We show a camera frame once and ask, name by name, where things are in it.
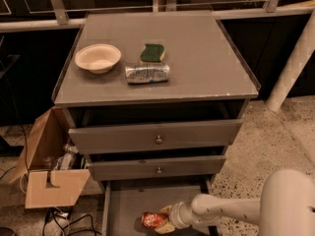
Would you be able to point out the red coke can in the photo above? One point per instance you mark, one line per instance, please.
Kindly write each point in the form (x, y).
(153, 220)

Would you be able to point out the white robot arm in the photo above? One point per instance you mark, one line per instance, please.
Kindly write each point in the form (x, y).
(285, 208)

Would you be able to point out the grey bottom drawer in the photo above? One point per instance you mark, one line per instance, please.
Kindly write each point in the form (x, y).
(126, 201)

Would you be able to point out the grey drawer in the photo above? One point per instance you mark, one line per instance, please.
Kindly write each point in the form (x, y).
(144, 137)
(126, 201)
(155, 168)

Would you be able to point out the grey middle drawer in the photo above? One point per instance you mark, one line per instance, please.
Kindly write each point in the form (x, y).
(155, 168)

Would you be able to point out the grey drawer cabinet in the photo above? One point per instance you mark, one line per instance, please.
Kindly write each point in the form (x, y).
(208, 80)

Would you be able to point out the grey top drawer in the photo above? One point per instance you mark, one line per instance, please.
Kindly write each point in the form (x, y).
(144, 137)

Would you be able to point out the silver crushed can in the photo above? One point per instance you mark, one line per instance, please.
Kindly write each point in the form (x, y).
(147, 74)

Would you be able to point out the plastic bottles in box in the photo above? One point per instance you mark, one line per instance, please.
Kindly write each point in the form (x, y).
(64, 162)

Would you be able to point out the brown cardboard box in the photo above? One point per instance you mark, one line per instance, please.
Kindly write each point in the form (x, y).
(47, 187)

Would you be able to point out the green yellow sponge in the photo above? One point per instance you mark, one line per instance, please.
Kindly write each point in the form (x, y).
(152, 53)

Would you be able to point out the white paper bowl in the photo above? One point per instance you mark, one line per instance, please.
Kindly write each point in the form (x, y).
(98, 58)

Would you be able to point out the metal window railing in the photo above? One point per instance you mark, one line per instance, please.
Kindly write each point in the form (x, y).
(24, 15)

